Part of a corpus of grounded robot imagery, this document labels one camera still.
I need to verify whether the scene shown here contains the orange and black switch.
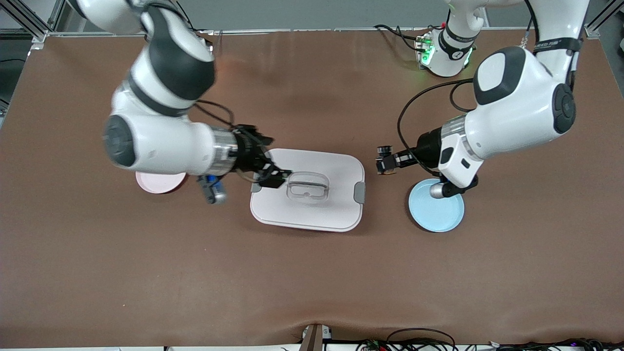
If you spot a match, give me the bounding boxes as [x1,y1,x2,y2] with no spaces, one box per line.
[376,144,399,175]

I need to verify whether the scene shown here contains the white lidded storage box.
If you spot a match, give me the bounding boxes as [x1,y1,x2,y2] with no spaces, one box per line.
[250,148,366,233]

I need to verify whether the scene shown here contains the round light blue plate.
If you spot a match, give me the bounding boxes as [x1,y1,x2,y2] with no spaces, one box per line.
[409,178,465,233]

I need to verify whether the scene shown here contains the round pink plate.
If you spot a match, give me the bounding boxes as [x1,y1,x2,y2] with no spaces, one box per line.
[136,171,188,195]

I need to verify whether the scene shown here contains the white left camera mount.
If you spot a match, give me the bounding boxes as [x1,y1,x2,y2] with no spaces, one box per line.
[438,132,484,190]

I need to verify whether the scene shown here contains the silver table edge rail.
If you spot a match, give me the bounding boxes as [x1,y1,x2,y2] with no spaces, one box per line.
[46,27,593,37]

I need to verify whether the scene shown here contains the black left arm base cable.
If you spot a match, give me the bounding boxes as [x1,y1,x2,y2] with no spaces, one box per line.
[374,23,442,52]

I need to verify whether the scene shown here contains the brown wedge bracket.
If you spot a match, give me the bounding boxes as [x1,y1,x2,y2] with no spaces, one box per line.
[298,323,333,351]

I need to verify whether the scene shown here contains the black looped cable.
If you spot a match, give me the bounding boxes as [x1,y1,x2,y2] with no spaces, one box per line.
[386,328,456,351]

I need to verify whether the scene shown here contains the black cable bundle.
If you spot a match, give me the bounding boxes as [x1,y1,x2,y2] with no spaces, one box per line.
[487,338,624,351]

